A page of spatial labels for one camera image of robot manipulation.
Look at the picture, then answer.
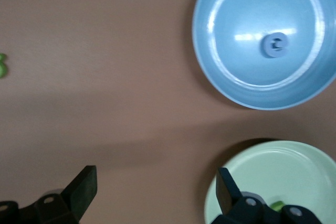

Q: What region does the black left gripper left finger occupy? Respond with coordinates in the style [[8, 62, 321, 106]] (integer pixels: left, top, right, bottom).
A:
[[0, 165, 99, 224]]

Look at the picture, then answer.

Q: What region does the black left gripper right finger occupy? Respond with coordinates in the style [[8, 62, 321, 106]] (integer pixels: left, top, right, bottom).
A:
[[212, 167, 323, 224]]

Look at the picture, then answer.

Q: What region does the green foam letter B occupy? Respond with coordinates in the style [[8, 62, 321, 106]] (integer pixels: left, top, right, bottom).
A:
[[270, 200, 286, 212]]

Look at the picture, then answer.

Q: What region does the green foam number nine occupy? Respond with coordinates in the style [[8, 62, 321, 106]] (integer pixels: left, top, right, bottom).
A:
[[0, 53, 8, 79]]

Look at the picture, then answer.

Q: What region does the blue foam letter G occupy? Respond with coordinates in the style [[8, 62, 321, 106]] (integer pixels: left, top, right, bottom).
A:
[[259, 31, 289, 58]]

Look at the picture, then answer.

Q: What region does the light green plate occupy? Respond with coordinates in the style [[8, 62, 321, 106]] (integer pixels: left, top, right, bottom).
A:
[[204, 141, 336, 224]]

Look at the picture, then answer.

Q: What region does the brown table cover sheet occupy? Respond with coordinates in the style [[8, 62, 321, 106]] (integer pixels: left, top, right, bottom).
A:
[[0, 0, 336, 224]]

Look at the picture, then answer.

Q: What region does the blue plate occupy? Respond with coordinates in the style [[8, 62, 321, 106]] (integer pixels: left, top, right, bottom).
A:
[[192, 0, 336, 111]]

